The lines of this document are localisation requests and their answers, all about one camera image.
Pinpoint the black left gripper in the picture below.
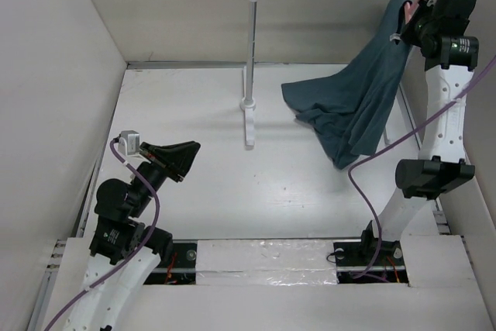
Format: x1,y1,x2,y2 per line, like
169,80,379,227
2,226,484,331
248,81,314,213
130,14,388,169
129,140,201,215

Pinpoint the blue t shirt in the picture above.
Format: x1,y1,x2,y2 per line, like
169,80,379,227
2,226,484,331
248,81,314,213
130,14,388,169
281,0,411,170

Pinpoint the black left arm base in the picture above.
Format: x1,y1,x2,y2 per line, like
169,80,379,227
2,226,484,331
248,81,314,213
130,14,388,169
144,240,198,285

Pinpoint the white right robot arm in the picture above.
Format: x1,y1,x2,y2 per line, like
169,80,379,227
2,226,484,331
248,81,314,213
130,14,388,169
358,0,479,264

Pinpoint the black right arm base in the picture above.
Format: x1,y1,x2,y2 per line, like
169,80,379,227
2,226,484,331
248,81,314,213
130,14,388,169
326,222,408,284

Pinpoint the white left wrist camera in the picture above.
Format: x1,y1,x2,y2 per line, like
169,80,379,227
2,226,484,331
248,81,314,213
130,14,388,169
116,130,140,157

